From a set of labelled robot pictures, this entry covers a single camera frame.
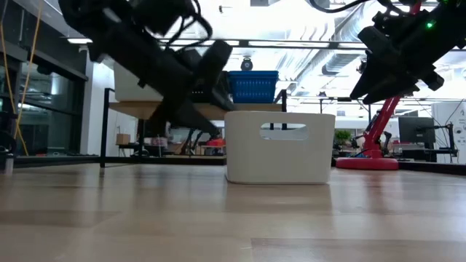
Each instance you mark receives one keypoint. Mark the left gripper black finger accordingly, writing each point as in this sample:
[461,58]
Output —
[167,113]
[200,120]

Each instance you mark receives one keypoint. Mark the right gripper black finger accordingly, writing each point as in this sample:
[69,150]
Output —
[393,91]
[367,82]

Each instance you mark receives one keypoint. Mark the black plastic basket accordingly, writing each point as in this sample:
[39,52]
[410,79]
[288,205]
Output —
[200,95]

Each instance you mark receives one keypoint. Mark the white plastic basket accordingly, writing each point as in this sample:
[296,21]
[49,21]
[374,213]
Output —
[125,87]
[276,160]

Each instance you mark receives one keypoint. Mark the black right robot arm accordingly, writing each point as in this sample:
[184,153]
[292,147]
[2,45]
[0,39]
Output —
[437,22]

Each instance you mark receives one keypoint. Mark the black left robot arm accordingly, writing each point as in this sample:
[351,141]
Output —
[83,18]

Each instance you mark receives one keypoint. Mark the black background robot arm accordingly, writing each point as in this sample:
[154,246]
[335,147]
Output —
[191,143]

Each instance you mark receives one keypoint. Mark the red desk lamp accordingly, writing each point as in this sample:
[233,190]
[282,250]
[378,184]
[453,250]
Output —
[378,127]

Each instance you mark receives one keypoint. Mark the dark computer screen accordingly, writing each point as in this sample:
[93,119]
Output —
[416,129]

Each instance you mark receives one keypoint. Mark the small cardboard box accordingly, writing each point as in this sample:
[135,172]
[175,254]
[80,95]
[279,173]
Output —
[123,139]

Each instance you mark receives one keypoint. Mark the green potted plant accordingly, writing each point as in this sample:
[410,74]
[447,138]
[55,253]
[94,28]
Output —
[343,137]

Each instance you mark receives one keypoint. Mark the black ceiling spotlight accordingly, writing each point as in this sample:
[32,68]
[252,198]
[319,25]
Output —
[246,63]

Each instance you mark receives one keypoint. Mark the white cabinet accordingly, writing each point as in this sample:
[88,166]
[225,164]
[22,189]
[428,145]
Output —
[455,127]

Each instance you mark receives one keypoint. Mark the small gray cylinder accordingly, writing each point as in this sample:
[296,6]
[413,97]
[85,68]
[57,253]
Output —
[8,163]

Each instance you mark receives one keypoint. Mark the black background frame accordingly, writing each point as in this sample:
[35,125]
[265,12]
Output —
[338,98]

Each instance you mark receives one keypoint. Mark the black rail with light bars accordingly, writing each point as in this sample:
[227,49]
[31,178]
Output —
[291,43]

